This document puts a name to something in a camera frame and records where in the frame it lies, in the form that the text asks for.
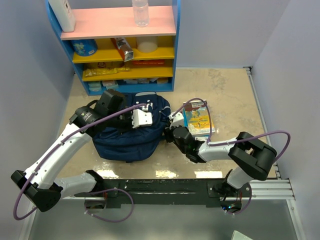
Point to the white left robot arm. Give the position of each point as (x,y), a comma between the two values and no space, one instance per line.
(39,182)

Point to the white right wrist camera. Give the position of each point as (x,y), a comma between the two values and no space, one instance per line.
(176,120)

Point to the aluminium frame rail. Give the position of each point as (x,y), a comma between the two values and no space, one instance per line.
(272,189)

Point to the blue children's book underneath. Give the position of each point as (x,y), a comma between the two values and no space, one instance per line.
(204,138)

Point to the yellow snack packet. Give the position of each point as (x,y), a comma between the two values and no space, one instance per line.
(95,72)

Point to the blue round tin can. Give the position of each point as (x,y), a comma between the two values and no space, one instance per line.
(84,47)

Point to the white rectangular box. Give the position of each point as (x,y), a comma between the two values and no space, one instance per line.
(64,14)

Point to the navy blue student backpack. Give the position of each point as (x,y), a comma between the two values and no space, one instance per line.
(140,143)

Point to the orange snack bag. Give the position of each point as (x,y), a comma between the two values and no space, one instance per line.
(123,48)

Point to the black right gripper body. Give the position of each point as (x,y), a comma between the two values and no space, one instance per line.
(170,138)

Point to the white paper corner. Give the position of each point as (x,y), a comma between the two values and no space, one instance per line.
(236,235)

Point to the blue wooden shelf unit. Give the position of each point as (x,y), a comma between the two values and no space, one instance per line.
(106,47)

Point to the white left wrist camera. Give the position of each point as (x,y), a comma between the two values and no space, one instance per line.
(141,117)

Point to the orange flat box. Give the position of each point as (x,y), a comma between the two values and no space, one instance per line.
(149,62)

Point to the white round container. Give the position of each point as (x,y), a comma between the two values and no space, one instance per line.
(147,44)

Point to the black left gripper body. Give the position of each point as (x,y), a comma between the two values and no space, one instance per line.
(123,122)

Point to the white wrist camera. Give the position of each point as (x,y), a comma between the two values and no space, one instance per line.
(176,120)
(141,117)

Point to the clear plastic water bottle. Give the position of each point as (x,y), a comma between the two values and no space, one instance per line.
(141,12)

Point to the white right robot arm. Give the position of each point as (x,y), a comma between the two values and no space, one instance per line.
(253,157)

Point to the colourful children's book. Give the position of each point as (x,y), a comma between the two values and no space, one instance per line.
(196,118)

